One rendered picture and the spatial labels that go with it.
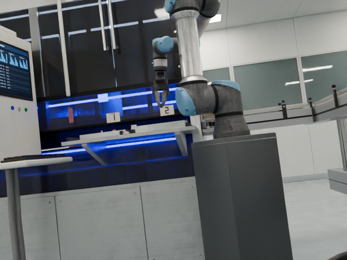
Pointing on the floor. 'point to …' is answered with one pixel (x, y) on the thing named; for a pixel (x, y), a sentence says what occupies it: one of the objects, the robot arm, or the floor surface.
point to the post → (197, 127)
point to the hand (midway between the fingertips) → (161, 105)
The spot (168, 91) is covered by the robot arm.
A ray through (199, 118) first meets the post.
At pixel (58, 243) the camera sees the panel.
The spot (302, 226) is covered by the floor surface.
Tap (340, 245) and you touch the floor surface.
